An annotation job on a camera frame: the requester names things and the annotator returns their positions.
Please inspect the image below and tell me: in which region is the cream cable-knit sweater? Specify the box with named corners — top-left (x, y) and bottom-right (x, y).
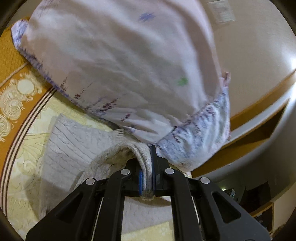
top-left (39, 114), bottom-right (172, 233)

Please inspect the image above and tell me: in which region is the wooden shelf unit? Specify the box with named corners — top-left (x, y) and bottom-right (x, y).
top-left (250, 201), bottom-right (274, 234)

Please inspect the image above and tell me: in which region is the wooden bed headboard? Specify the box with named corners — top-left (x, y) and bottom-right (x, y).
top-left (192, 72), bottom-right (295, 178)

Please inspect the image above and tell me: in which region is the yellow patterned bed sheet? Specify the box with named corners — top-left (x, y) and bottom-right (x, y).
top-left (1, 28), bottom-right (109, 238)

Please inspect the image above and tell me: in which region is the floral lavender pillow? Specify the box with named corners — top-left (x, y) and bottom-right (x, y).
top-left (11, 1), bottom-right (230, 171)

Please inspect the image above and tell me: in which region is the white wall switch plate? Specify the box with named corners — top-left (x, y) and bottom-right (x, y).
top-left (207, 0), bottom-right (236, 24)

